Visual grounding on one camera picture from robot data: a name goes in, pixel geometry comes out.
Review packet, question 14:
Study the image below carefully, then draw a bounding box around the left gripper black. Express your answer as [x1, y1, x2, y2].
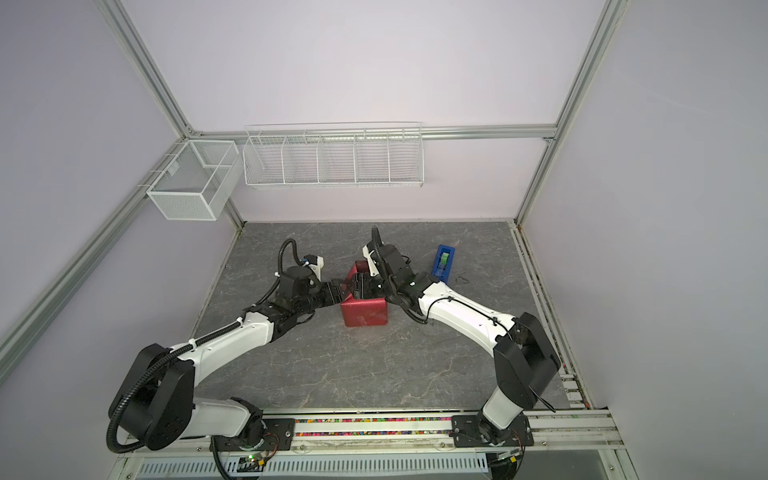
[294, 278, 350, 317]

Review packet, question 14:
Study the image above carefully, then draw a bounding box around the dark red wrapping paper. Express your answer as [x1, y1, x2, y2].
[341, 260, 388, 328]

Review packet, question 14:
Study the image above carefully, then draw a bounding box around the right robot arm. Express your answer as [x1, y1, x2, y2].
[363, 226, 562, 445]

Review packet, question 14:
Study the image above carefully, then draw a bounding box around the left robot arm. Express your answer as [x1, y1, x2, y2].
[105, 255, 349, 453]

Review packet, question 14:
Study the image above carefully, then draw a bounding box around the blue tape dispenser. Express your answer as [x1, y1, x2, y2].
[431, 244, 455, 283]

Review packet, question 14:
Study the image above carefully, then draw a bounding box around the small white mesh basket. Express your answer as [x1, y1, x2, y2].
[147, 140, 244, 221]

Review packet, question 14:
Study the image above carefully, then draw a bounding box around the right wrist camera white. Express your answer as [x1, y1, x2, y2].
[362, 246, 380, 277]

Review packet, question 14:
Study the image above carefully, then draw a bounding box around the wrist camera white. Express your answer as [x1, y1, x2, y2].
[362, 246, 380, 277]
[303, 254, 325, 281]

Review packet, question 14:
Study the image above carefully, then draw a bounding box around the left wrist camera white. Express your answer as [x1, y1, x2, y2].
[303, 254, 325, 281]

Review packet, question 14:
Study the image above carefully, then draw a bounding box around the long white wire basket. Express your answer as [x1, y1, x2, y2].
[243, 122, 425, 188]

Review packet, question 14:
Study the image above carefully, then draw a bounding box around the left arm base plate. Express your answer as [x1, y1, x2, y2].
[214, 417, 296, 452]

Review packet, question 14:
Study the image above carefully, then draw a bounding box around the aluminium front rail frame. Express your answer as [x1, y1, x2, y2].
[110, 410, 638, 479]

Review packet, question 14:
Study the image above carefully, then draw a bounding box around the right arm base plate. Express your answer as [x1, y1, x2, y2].
[449, 413, 534, 448]

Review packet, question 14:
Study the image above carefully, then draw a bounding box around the white slotted cable duct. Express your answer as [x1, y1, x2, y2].
[134, 452, 490, 479]

